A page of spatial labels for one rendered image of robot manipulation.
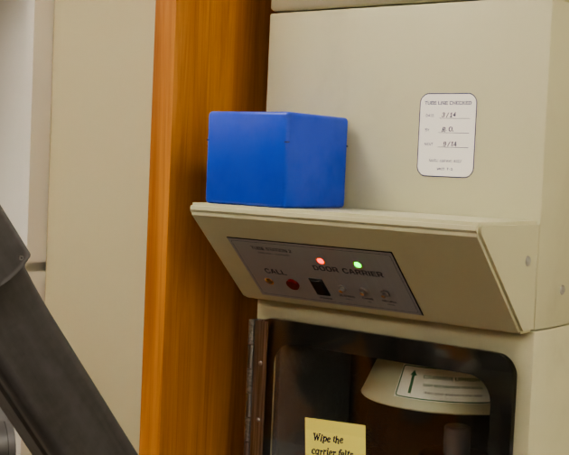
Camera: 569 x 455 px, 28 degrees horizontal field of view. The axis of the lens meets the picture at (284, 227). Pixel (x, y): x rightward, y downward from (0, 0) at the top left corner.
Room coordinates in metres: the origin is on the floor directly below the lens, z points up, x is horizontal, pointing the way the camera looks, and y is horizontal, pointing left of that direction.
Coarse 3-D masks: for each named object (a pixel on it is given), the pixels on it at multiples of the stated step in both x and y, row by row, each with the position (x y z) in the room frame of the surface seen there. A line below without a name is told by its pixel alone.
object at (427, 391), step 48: (288, 336) 1.16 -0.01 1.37; (336, 336) 1.12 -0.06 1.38; (384, 336) 1.09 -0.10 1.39; (288, 384) 1.16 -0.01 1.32; (336, 384) 1.12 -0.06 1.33; (384, 384) 1.09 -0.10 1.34; (432, 384) 1.05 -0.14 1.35; (480, 384) 1.02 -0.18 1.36; (288, 432) 1.16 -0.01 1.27; (384, 432) 1.08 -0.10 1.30; (432, 432) 1.05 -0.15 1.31; (480, 432) 1.02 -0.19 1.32
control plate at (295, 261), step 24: (240, 240) 1.10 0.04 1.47; (264, 240) 1.08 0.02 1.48; (264, 264) 1.11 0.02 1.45; (288, 264) 1.09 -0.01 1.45; (312, 264) 1.07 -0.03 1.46; (336, 264) 1.05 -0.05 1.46; (384, 264) 1.01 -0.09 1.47; (264, 288) 1.15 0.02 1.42; (288, 288) 1.13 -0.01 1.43; (312, 288) 1.10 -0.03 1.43; (336, 288) 1.08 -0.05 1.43; (384, 288) 1.04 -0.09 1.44; (408, 288) 1.02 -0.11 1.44; (408, 312) 1.05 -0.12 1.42
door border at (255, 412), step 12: (264, 324) 1.18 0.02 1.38; (264, 336) 1.18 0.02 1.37; (252, 348) 1.19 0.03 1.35; (264, 348) 1.18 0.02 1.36; (252, 360) 1.19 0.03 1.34; (264, 360) 1.18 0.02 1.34; (264, 372) 1.18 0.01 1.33; (252, 384) 1.19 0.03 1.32; (264, 384) 1.18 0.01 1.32; (252, 396) 1.19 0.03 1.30; (264, 396) 1.18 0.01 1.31; (252, 408) 1.19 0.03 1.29; (264, 408) 1.18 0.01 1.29; (252, 420) 1.19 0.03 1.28; (264, 420) 1.18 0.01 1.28; (252, 432) 1.19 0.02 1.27; (252, 444) 1.19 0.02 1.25
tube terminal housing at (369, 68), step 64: (512, 0) 1.04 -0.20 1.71; (320, 64) 1.16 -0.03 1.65; (384, 64) 1.12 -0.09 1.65; (448, 64) 1.07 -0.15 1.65; (512, 64) 1.03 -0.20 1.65; (384, 128) 1.11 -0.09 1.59; (512, 128) 1.03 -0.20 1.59; (384, 192) 1.11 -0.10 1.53; (448, 192) 1.07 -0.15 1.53; (512, 192) 1.03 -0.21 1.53; (320, 320) 1.15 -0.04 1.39; (384, 320) 1.11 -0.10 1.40
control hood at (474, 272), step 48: (288, 240) 1.06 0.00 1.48; (336, 240) 1.03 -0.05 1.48; (384, 240) 0.99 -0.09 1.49; (432, 240) 0.96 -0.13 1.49; (480, 240) 0.93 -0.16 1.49; (528, 240) 0.99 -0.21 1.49; (240, 288) 1.17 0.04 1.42; (432, 288) 1.01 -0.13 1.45; (480, 288) 0.97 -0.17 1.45; (528, 288) 1.00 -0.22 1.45
